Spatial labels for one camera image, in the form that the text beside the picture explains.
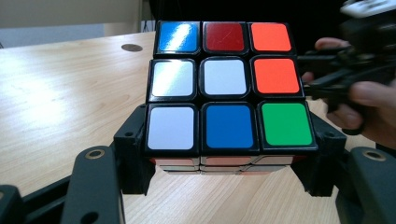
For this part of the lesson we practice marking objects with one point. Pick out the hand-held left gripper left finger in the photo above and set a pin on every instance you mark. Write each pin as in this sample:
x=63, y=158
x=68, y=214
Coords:
x=130, y=161

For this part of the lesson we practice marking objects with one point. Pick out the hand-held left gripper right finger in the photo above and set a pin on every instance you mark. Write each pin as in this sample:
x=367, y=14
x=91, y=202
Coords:
x=323, y=168

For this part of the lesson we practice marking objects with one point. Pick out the multicoloured puzzle cube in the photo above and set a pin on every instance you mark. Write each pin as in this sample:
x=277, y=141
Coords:
x=224, y=93

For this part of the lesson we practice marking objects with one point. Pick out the dark round table grommet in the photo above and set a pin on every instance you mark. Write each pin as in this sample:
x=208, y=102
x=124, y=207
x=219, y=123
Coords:
x=131, y=47

